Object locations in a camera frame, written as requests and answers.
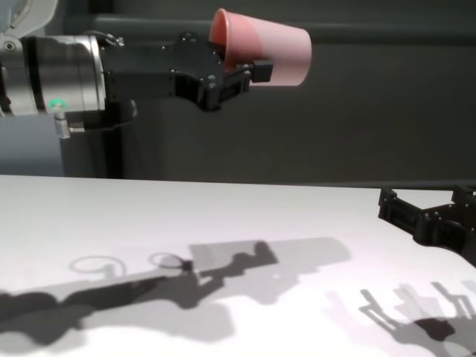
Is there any dark grey partition panel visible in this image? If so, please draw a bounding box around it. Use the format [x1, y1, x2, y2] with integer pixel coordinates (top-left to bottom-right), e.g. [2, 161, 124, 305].
[122, 0, 476, 185]

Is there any thick grey horizontal frame bar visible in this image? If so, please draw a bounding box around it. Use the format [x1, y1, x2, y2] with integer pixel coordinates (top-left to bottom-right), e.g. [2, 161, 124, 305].
[92, 14, 476, 44]

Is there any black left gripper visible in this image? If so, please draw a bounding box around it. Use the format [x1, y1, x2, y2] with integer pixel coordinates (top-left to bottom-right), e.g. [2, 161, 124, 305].
[99, 31, 275, 112]

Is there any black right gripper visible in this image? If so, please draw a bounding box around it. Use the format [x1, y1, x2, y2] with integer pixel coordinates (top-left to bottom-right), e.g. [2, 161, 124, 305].
[377, 184, 476, 267]

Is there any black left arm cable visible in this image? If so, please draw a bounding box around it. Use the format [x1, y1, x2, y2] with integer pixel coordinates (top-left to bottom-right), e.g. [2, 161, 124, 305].
[54, 99, 139, 139]

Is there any pink plastic cup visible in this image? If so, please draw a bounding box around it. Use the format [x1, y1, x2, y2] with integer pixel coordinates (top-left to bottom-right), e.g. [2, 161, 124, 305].
[208, 7, 312, 89]

